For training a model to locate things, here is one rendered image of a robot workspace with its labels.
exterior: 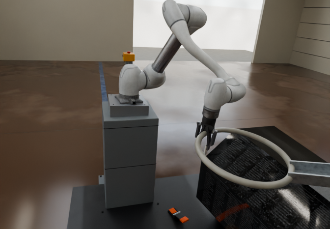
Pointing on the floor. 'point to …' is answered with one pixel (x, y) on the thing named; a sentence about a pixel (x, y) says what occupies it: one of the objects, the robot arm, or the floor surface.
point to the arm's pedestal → (129, 157)
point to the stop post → (128, 58)
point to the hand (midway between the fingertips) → (202, 147)
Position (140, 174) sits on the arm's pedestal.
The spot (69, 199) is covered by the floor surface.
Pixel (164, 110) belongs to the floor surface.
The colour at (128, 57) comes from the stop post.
